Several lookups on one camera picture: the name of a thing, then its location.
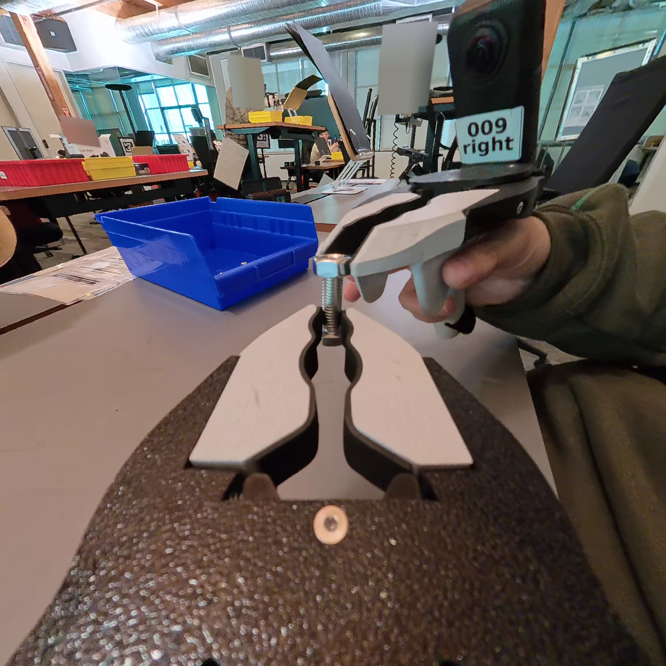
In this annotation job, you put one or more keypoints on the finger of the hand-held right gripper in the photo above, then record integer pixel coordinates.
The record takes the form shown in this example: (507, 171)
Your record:
(416, 234)
(374, 208)

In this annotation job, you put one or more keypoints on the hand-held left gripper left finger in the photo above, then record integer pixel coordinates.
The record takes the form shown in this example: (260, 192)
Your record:
(260, 400)

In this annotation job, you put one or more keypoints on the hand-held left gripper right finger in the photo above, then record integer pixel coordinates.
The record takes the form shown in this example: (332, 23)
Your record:
(400, 406)

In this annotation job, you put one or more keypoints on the silver hex nut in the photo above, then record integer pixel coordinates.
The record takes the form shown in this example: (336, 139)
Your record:
(330, 266)

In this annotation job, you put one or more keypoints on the silver hex bolt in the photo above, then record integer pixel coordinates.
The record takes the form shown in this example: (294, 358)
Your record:
(333, 304)

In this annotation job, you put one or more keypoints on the blue plastic bin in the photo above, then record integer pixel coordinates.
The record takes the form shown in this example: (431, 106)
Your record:
(156, 249)

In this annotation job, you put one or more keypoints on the person's right forearm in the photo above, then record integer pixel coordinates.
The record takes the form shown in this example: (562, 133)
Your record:
(598, 276)

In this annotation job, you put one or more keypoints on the grey desk with wood edge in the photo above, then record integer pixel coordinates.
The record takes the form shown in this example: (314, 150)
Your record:
(317, 208)

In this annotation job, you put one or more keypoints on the standing desk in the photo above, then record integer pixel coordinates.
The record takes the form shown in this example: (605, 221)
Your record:
(265, 127)

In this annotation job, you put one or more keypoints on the person's right hand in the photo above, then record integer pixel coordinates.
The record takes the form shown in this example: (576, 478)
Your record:
(499, 260)

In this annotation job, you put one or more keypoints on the white document stand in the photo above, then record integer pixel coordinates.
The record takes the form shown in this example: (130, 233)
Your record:
(343, 188)

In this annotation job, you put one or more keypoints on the black office chair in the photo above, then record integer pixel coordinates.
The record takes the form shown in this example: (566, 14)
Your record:
(614, 135)

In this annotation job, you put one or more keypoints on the small yellow bin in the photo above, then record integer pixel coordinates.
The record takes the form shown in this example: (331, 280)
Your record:
(299, 120)
(266, 117)

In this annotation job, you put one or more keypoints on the instruction board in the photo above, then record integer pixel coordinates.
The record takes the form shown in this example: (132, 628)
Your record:
(333, 93)

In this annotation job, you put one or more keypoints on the black beige board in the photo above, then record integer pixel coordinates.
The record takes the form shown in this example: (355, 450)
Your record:
(302, 96)

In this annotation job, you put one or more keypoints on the grey tilted board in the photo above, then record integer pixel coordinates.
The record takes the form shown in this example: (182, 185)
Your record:
(231, 164)

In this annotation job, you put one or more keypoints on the red plastic bin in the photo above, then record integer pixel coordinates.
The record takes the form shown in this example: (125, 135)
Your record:
(161, 164)
(41, 172)

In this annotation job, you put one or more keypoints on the person's olive hoodie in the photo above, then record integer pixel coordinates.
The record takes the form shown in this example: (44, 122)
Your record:
(609, 494)

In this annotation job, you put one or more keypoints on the printed paper sheets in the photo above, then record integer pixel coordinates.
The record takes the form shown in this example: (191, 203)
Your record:
(67, 278)

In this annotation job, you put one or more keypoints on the black white marker sign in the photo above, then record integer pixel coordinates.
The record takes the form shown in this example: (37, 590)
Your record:
(127, 145)

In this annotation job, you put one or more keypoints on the yellow plastic bin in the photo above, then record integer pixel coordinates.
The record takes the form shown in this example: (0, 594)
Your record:
(109, 168)

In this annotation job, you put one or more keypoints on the wooden table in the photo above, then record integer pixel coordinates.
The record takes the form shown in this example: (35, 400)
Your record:
(104, 182)

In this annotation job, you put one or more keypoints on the black floor lamp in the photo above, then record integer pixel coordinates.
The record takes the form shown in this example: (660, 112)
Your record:
(119, 87)

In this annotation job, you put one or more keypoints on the black camera on stand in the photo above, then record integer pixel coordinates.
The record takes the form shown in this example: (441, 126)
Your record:
(411, 155)

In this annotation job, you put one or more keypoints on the framed wall board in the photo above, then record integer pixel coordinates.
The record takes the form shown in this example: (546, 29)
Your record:
(593, 88)

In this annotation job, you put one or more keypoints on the silver ventilation duct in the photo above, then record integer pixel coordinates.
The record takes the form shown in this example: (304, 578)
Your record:
(260, 21)

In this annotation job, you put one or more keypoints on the black wall speaker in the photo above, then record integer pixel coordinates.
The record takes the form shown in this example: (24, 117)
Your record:
(54, 35)

